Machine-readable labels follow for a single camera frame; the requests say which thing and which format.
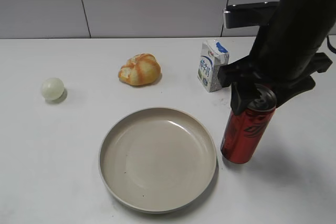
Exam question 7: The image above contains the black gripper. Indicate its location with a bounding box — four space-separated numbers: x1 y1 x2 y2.
217 38 332 115

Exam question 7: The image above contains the red cola can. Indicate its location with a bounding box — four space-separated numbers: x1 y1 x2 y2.
221 84 277 164

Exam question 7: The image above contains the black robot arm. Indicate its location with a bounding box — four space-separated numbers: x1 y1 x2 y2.
218 0 335 115

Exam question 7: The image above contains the beige round plate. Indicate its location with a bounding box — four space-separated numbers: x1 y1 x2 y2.
99 108 217 214

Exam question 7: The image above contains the white milk carton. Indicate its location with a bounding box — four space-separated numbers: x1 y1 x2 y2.
197 39 229 92

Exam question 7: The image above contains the orange bread roll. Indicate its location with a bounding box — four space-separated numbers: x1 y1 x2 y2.
118 54 161 86

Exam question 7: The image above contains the pale green ball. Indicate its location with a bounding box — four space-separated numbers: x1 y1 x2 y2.
40 78 65 101

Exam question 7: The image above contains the black camera box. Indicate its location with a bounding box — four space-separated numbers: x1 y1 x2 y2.
223 2 279 29

